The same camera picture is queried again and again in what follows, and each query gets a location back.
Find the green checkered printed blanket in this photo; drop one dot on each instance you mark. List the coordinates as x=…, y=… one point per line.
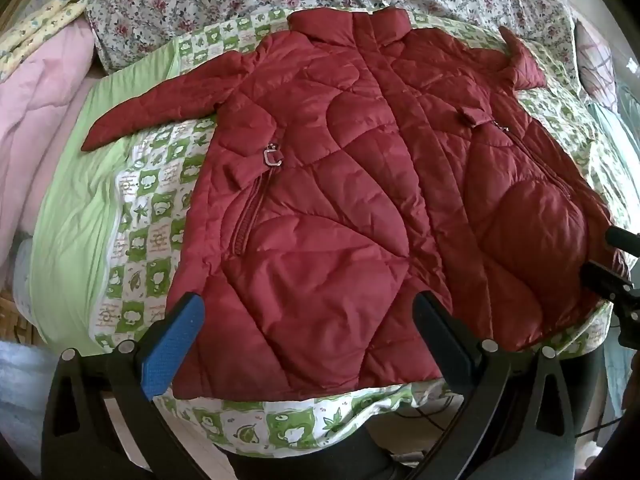
x=75, y=210

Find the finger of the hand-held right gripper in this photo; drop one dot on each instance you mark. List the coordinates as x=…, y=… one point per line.
x=605, y=277
x=622, y=240

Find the yellow floral cloth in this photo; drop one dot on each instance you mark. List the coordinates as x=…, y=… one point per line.
x=45, y=20

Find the teal patterned cloth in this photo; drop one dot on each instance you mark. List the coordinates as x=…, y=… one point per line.
x=617, y=160

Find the pink quilt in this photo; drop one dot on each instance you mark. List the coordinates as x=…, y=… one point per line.
x=35, y=125

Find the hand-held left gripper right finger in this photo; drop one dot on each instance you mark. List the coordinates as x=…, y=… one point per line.
x=440, y=340

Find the red quilted jacket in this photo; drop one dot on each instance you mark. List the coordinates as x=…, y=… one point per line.
x=350, y=200

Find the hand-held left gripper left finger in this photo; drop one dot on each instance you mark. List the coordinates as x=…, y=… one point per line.
x=172, y=347

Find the pink patterned pillow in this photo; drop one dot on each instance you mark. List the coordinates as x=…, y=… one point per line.
x=595, y=60

